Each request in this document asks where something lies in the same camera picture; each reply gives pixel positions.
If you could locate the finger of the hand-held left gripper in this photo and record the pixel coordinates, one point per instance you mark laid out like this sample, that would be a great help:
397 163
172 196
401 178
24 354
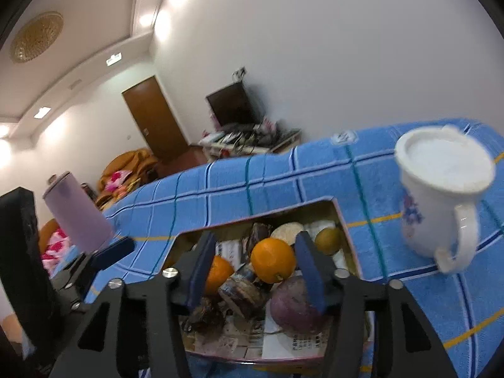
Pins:
112 252

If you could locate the pink floral cushion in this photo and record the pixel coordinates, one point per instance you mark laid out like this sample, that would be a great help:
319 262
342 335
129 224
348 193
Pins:
116 179

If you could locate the printed paper leaflet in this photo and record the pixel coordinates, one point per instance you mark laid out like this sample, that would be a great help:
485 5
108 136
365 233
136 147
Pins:
236 342

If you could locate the white mug with purple print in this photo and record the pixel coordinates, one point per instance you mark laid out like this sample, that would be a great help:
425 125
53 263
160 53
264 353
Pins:
429 224

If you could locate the purple turnip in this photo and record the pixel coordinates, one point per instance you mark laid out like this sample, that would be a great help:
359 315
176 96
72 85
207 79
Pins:
293 305

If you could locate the small yellow-green fruit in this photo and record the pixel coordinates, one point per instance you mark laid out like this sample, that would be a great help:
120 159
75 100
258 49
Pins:
328 240

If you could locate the pink metal tin box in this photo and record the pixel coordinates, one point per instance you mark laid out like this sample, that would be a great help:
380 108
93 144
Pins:
350 244

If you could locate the pink thermos bottle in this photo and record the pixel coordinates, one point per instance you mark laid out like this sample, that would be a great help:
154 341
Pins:
76 212

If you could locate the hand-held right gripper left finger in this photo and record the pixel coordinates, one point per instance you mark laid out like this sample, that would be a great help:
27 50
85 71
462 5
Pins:
201 271

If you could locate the square recessed ceiling light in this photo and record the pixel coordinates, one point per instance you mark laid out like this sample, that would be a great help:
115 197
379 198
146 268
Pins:
42 112
113 59

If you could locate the white mug lid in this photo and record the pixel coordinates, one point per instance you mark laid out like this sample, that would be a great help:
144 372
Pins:
445 161

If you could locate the ceiling spotlight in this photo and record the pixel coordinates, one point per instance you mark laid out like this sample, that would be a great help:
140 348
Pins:
145 19

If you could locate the orange leather armchair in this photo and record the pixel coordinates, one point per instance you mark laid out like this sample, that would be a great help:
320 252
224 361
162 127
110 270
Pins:
126 161

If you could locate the orange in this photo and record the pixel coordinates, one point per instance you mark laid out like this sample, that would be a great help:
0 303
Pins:
216 273
273 260

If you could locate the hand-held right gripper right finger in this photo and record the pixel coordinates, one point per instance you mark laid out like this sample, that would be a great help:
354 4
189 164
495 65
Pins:
311 271

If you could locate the white television stand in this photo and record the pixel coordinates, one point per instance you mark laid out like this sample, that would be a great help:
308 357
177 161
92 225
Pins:
252 141

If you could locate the ceiling air vent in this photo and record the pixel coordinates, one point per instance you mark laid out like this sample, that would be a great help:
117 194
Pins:
74 84

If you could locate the round golden ceiling lamp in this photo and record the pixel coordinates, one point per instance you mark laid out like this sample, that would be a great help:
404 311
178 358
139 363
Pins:
35 37

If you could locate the brown wooden door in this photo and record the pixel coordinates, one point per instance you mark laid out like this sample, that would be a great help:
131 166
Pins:
155 118

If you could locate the black television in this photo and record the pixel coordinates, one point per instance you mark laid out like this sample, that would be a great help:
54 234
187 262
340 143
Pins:
232 104

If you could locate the dark brown root chunk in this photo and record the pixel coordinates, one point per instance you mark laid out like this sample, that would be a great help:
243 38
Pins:
202 317
258 236

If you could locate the blue plaid blanket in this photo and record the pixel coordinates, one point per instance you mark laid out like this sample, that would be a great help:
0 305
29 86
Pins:
275 181

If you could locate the wall power socket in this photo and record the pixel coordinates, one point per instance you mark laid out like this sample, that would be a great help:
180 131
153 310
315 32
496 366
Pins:
240 73

